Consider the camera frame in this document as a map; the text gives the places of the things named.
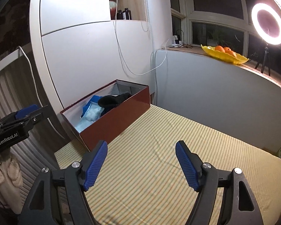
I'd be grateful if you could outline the white framed window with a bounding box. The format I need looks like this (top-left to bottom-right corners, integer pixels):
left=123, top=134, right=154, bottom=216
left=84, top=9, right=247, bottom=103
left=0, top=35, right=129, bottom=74
left=167, top=0, right=281, bottom=60

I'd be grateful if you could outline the white cable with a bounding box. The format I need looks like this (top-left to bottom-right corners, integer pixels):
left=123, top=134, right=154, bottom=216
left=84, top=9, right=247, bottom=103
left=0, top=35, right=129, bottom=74
left=114, top=0, right=168, bottom=76

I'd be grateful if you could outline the black knit glove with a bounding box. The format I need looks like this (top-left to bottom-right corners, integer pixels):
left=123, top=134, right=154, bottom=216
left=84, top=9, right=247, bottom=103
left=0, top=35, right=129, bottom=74
left=98, top=92, right=132, bottom=113

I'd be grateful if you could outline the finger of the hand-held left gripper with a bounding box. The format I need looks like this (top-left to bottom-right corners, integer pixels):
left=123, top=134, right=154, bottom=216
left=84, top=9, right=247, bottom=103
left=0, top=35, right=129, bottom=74
left=15, top=104, right=39, bottom=120
left=0, top=105, right=50, bottom=132

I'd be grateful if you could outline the striped yellow mat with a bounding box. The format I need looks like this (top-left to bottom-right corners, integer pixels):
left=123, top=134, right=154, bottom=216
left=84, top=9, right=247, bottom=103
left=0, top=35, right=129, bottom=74
left=54, top=104, right=281, bottom=225

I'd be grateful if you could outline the black mini tripod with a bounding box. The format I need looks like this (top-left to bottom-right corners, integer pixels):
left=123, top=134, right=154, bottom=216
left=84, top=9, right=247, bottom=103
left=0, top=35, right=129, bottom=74
left=255, top=44, right=272, bottom=77

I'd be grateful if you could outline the black cable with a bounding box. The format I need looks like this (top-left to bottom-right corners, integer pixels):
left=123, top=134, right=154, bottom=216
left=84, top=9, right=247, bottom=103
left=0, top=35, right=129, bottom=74
left=177, top=30, right=194, bottom=49

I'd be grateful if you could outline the yellow fruit plate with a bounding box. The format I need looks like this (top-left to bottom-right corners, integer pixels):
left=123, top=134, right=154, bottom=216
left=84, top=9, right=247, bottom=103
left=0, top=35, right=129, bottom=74
left=201, top=44, right=250, bottom=65

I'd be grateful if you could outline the white wardrobe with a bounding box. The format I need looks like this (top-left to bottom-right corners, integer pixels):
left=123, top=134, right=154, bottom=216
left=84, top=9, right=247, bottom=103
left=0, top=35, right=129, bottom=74
left=29, top=0, right=155, bottom=143

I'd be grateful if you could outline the light blue ribbed packet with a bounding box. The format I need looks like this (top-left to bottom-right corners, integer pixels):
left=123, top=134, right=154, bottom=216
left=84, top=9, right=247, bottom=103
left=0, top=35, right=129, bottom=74
left=74, top=119, right=95, bottom=134

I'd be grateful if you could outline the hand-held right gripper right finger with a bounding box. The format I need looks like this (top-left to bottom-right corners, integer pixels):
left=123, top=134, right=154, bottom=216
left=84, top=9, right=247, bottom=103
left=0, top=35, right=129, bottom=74
left=175, top=141, right=260, bottom=225

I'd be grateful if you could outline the ring light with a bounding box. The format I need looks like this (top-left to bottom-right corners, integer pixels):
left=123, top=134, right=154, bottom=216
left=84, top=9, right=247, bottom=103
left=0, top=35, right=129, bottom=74
left=251, top=3, right=281, bottom=46

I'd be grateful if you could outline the white beaded cord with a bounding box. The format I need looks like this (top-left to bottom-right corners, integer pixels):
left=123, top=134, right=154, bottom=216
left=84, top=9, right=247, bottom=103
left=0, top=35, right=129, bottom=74
left=142, top=0, right=151, bottom=32

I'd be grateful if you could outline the potted plant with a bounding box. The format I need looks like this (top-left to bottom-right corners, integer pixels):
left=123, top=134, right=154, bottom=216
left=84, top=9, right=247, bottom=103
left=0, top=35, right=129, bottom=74
left=205, top=25, right=232, bottom=47

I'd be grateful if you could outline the person's beige fleece clothing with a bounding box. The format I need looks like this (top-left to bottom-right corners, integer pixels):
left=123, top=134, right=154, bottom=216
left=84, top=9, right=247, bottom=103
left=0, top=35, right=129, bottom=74
left=0, top=149, right=23, bottom=208

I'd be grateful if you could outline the red vase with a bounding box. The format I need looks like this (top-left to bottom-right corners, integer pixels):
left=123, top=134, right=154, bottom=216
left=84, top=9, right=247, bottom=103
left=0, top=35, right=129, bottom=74
left=110, top=1, right=118, bottom=19

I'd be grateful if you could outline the blue fleece towel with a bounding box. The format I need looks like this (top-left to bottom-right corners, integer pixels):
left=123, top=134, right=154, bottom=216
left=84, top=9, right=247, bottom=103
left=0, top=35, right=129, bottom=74
left=81, top=95, right=104, bottom=118

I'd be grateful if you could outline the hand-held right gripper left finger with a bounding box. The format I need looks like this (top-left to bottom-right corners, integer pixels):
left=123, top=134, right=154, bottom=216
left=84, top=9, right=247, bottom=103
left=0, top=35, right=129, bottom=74
left=18, top=140, right=108, bottom=225

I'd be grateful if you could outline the clear plastic packet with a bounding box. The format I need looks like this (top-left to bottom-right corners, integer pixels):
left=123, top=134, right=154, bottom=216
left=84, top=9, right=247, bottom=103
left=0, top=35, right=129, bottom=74
left=81, top=101, right=105, bottom=123

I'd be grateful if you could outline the grey striped bed sheet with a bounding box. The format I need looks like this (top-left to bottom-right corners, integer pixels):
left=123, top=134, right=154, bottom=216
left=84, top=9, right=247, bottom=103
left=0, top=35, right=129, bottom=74
left=0, top=48, right=69, bottom=217

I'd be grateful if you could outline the red-brown cardboard box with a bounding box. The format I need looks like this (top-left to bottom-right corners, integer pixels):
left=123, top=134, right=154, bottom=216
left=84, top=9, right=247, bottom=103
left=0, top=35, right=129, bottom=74
left=60, top=79, right=151, bottom=152

